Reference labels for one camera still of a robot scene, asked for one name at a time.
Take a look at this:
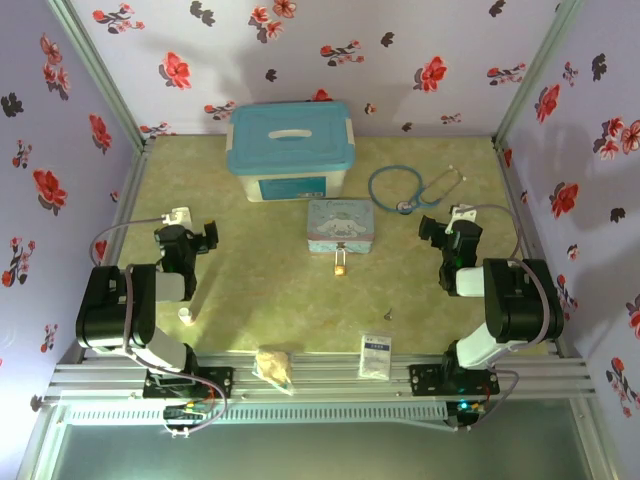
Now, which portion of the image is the cartoon print tin box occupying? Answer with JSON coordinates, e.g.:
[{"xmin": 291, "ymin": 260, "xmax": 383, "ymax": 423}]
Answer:
[{"xmin": 305, "ymin": 198, "xmax": 376, "ymax": 255}]

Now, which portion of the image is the small brass padlock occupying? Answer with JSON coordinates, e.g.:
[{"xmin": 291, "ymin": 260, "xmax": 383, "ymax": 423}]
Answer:
[{"xmin": 333, "ymin": 241, "xmax": 350, "ymax": 278}]

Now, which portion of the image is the blue stethoscope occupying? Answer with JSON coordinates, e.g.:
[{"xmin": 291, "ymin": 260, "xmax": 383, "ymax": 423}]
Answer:
[{"xmin": 368, "ymin": 164, "xmax": 469, "ymax": 215}]

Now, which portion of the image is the storage box with blue lid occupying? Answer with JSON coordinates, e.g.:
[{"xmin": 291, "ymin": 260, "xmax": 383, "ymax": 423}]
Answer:
[{"xmin": 225, "ymin": 101, "xmax": 357, "ymax": 203}]

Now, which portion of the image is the white gauze packet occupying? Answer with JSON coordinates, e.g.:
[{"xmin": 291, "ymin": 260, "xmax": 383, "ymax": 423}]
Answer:
[{"xmin": 357, "ymin": 330, "xmax": 394, "ymax": 380}]

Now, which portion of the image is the bag of cotton balls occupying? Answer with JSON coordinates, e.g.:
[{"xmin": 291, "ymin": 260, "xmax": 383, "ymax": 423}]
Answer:
[{"xmin": 252, "ymin": 348, "xmax": 295, "ymax": 397}]

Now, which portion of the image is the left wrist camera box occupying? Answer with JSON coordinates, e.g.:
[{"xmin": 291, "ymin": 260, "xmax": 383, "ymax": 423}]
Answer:
[{"xmin": 159, "ymin": 207, "xmax": 192, "ymax": 227}]

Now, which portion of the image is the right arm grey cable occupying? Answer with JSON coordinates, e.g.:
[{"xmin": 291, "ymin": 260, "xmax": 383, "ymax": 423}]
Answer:
[{"xmin": 464, "ymin": 202, "xmax": 552, "ymax": 432}]

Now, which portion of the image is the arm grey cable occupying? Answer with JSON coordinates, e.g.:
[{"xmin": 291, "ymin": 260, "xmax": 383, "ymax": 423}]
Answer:
[
  {"xmin": 87, "ymin": 215, "xmax": 230, "ymax": 434},
  {"xmin": 464, "ymin": 202, "xmax": 552, "ymax": 432}
]

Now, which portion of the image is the left arm grey cable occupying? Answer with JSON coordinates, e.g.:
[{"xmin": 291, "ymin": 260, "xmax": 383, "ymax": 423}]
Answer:
[{"xmin": 87, "ymin": 215, "xmax": 230, "ymax": 434}]

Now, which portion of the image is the aluminium front frame rail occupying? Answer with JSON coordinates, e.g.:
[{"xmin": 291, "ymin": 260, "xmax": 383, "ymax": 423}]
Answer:
[{"xmin": 43, "ymin": 349, "xmax": 597, "ymax": 404}]

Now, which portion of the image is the white slotted cable duct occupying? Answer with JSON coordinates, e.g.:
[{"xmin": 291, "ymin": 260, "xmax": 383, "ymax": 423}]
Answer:
[{"xmin": 64, "ymin": 402, "xmax": 449, "ymax": 427}]

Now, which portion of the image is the aluminium corner post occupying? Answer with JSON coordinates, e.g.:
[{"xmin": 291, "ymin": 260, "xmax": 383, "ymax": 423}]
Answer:
[
  {"xmin": 492, "ymin": 0, "xmax": 586, "ymax": 146},
  {"xmin": 47, "ymin": 0, "xmax": 157, "ymax": 151}
]

